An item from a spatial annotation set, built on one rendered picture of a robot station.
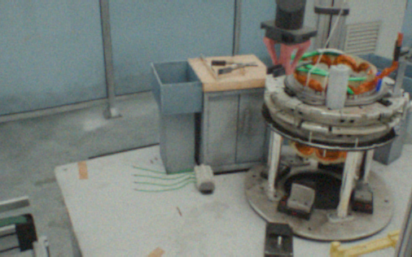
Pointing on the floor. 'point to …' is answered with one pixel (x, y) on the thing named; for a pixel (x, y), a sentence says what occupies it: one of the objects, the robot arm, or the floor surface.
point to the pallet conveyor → (9, 231)
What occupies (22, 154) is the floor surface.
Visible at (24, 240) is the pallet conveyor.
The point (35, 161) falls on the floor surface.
